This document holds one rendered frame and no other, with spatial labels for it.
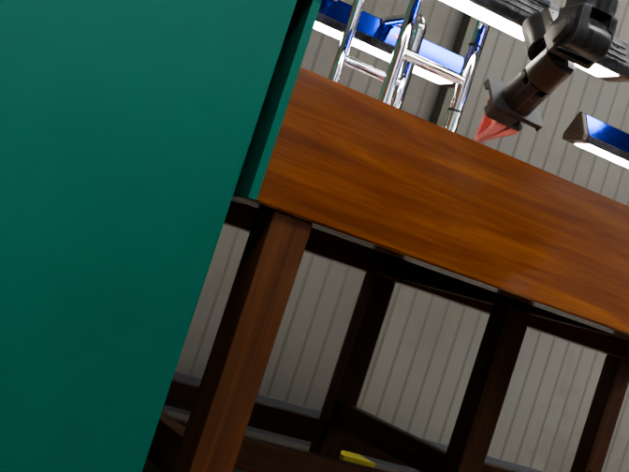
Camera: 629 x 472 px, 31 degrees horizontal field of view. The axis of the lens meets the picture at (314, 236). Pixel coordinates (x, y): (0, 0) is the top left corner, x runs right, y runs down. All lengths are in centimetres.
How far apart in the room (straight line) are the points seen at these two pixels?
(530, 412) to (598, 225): 256
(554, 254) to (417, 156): 28
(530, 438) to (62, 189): 315
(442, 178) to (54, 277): 56
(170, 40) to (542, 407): 312
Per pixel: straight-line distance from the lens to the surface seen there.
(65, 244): 134
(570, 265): 172
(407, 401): 396
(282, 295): 149
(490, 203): 162
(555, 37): 171
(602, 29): 173
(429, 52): 258
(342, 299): 376
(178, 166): 137
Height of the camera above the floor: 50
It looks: 3 degrees up
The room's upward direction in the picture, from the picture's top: 18 degrees clockwise
